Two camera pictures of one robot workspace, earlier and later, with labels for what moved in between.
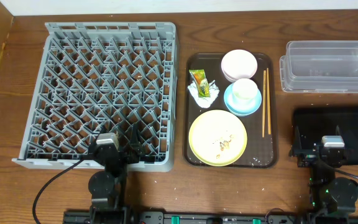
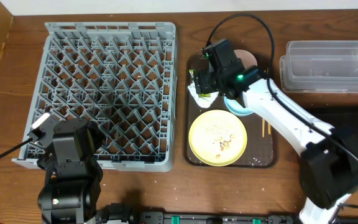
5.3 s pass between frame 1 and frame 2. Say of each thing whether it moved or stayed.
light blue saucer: stayed
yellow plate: stayed
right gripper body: moved
